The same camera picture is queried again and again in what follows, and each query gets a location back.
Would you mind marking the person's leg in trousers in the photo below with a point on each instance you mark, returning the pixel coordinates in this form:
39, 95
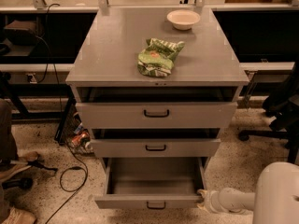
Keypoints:
8, 148

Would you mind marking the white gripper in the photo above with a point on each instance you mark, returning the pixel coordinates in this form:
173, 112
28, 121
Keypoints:
211, 200

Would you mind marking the black office chair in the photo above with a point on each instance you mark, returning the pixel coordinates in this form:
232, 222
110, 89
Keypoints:
283, 104

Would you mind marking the dark box on shelf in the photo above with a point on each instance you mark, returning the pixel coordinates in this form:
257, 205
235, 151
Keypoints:
21, 32

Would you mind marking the white bowl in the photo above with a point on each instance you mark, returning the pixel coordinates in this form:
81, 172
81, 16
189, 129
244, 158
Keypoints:
183, 19

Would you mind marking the grey drawer cabinet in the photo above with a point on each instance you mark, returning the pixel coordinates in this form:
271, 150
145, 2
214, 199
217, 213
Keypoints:
105, 71

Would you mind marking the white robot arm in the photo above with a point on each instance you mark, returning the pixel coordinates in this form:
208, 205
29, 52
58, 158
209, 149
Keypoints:
274, 201

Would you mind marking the black chair caster left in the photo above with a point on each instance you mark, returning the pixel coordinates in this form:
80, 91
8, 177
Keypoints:
23, 183

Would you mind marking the grey top drawer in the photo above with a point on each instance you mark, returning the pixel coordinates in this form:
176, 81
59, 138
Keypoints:
156, 115

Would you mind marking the green chip bag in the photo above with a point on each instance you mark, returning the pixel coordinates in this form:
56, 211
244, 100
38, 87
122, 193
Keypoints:
157, 59

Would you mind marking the orange can on floor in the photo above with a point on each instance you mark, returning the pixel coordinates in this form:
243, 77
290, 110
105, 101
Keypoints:
81, 140

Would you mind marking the person's tan shoe lower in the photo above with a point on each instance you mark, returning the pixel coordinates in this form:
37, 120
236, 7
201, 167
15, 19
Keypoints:
19, 216

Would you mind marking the grey bottom drawer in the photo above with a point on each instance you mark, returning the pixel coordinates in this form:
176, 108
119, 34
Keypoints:
152, 183

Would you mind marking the grey drawer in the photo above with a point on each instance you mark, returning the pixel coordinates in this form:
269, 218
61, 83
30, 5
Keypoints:
156, 115
137, 148
152, 183

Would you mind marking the grey middle drawer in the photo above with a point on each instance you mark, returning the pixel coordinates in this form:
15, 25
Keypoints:
137, 148

